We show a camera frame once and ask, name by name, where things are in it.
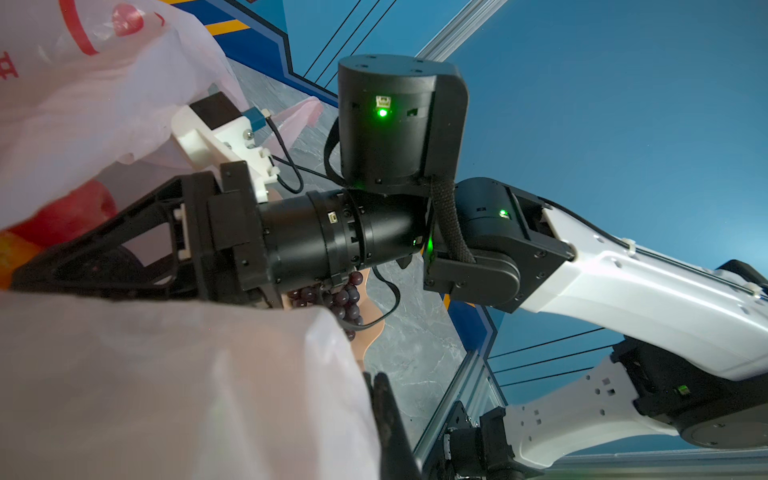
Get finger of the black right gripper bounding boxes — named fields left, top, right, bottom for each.
left=10, top=171, right=219, bottom=300

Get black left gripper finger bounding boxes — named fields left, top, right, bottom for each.
left=367, top=372, right=422, bottom=480

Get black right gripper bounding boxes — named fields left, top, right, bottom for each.
left=207, top=162, right=428, bottom=308

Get dark purple grape bunch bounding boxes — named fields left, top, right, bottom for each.
left=286, top=271, right=365, bottom=326

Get red apple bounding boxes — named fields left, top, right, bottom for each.
left=9, top=180, right=118, bottom=249

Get pink printed plastic bag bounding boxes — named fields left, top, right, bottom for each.
left=1, top=1, right=381, bottom=479

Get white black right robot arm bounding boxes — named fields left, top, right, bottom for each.
left=10, top=55, right=767, bottom=479

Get beige wavy fruit plate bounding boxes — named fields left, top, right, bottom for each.
left=350, top=285, right=385, bottom=371

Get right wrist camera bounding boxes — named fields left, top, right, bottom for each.
left=170, top=92, right=279, bottom=203

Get right aluminium corner post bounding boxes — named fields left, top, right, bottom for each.
left=416, top=0, right=507, bottom=62

